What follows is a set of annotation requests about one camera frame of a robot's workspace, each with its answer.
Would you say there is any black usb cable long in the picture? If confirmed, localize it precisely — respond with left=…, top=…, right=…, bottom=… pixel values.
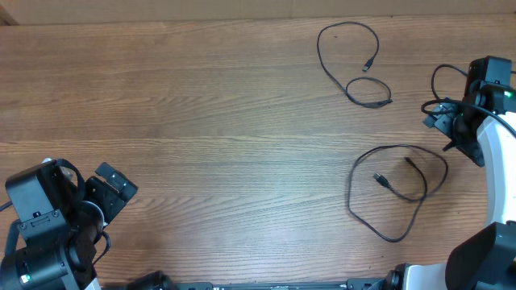
left=345, top=144, right=449, bottom=243

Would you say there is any black usb cable short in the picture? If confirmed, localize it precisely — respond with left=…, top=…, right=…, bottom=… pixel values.
left=315, top=21, right=393, bottom=109

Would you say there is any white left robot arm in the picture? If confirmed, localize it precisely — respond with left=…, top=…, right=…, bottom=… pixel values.
left=1, top=159, right=138, bottom=290

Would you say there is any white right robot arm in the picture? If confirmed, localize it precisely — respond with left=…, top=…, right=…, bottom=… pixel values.
left=421, top=56, right=515, bottom=289

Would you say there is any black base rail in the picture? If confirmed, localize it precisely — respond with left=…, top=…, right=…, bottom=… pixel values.
left=101, top=270, right=403, bottom=290

